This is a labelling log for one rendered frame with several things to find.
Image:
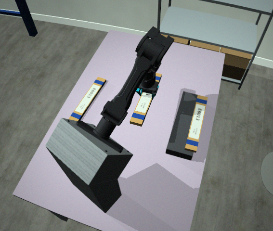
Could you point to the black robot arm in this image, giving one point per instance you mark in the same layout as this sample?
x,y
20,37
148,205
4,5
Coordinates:
x,y
150,53

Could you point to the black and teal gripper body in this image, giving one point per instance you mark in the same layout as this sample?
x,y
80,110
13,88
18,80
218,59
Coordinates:
x,y
148,87

